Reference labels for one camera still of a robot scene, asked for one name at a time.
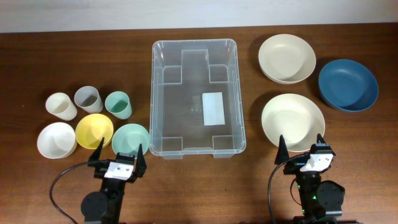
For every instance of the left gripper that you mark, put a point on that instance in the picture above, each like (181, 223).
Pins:
(100, 167)

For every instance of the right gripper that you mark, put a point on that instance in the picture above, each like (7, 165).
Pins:
(295, 165)

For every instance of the mint green plastic cup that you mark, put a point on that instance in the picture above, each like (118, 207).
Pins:
(118, 104)

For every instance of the white small bowl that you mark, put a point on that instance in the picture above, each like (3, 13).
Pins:
(57, 141)

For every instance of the grey plastic cup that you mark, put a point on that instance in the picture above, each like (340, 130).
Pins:
(88, 99)

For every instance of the dark blue bowl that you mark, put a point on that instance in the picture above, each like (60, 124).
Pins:
(348, 86)

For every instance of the cream plastic cup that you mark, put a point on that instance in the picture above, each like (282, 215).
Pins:
(61, 106)

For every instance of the beige bowl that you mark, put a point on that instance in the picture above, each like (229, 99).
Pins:
(286, 59)

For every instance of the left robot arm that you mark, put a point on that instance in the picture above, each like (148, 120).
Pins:
(104, 206)

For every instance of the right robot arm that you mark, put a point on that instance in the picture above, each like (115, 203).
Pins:
(320, 201)

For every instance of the mint green small bowl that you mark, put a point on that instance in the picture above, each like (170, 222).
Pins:
(128, 138)

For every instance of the yellow small bowl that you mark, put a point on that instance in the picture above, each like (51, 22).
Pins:
(92, 129)

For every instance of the clear plastic storage bin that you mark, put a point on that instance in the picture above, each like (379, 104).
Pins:
(182, 70)

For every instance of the white label in bin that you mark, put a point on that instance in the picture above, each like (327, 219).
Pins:
(213, 110)

